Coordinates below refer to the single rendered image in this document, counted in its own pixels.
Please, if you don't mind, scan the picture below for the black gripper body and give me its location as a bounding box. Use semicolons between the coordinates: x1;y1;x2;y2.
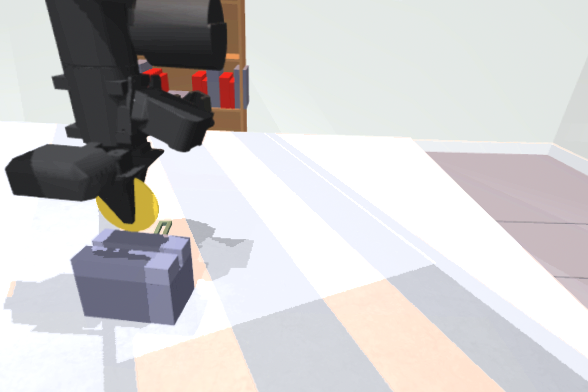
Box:
3;62;152;202

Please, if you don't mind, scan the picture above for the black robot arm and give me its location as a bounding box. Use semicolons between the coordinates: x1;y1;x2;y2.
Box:
45;0;227;153

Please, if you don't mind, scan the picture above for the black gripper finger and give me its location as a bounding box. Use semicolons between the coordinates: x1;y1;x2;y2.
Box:
132;148;165;183
99;164;146;224

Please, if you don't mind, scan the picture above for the gold coin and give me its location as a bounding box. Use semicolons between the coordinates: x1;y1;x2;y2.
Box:
96;178;159;231

